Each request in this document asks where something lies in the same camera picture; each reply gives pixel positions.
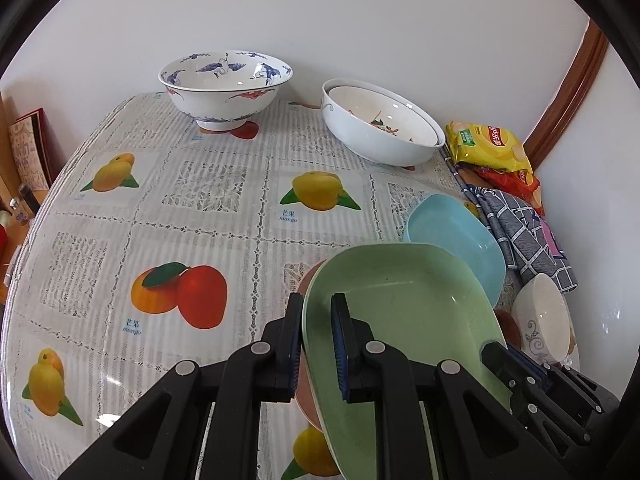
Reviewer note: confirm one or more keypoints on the grey checkered cloth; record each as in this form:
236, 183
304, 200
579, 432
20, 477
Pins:
520, 240

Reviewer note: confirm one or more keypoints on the red chip bag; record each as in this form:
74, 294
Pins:
525, 182

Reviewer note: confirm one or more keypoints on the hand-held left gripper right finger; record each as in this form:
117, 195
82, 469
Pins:
341, 347

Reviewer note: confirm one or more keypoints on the small white swirl bowl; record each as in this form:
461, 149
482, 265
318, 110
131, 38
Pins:
540, 310

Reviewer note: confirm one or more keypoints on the light blue plate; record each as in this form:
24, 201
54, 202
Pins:
450, 230

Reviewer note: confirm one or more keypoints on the yellow chip bag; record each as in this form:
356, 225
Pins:
485, 145

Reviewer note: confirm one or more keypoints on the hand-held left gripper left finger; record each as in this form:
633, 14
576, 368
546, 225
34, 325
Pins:
295, 345

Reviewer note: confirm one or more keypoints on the brown wooden door frame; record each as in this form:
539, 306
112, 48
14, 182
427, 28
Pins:
570, 95

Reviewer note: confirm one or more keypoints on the brown clay dish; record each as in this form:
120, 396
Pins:
507, 327

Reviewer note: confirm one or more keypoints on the blue crane pattern bowl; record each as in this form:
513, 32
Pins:
220, 105

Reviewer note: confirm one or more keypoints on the fruit print tablecloth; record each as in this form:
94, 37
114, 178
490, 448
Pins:
200, 200

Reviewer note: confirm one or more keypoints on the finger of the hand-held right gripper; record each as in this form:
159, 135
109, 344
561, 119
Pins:
505, 365
580, 385

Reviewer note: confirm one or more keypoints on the pink plate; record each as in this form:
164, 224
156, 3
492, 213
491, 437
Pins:
307, 412

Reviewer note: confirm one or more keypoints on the green plate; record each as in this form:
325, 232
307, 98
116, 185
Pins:
425, 300

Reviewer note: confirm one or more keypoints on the large white swirl bowl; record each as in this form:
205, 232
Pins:
370, 147

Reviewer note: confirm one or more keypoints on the white bowl with painted inside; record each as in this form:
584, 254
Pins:
370, 105

